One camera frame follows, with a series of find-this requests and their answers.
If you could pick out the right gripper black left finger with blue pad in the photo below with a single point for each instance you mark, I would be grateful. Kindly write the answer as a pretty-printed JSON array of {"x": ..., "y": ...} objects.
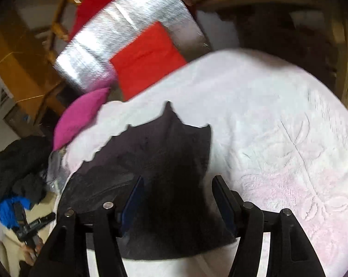
[{"x": 65, "y": 251}]

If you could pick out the black quilted jacket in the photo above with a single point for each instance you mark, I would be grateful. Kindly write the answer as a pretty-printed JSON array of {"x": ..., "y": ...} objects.
[{"x": 174, "y": 218}]

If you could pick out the person's left hand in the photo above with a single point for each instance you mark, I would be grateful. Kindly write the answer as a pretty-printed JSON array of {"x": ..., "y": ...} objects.
[{"x": 31, "y": 254}]

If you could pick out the blue garment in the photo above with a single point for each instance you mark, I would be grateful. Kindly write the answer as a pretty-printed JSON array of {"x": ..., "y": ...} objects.
[{"x": 7, "y": 211}]

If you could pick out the black coat pile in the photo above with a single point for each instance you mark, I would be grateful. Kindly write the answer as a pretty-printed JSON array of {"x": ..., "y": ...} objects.
[{"x": 21, "y": 163}]

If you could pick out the grey folded garment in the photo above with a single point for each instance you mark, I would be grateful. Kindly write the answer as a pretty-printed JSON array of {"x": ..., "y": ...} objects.
[{"x": 56, "y": 174}]

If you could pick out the white pink bed quilt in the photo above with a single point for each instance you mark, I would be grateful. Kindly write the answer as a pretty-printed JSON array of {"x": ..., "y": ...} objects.
[{"x": 279, "y": 138}]

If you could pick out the magenta pillow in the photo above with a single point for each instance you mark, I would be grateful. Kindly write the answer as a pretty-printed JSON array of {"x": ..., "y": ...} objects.
[{"x": 78, "y": 115}]

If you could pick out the wooden cabinet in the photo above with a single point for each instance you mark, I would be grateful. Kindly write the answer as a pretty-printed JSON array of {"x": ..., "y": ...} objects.
[{"x": 31, "y": 80}]

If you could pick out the silver foil headboard panel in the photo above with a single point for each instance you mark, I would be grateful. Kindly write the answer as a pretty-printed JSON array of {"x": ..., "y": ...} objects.
[{"x": 85, "y": 61}]

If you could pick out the wooden stair railing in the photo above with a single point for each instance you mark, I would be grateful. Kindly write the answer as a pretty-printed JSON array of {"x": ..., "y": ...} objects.
[{"x": 58, "y": 30}]

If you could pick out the red square cushion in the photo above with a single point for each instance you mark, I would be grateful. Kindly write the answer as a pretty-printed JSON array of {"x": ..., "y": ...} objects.
[{"x": 146, "y": 60}]

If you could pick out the wooden bench table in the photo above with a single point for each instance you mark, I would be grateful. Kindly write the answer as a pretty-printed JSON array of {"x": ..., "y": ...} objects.
[{"x": 321, "y": 20}]

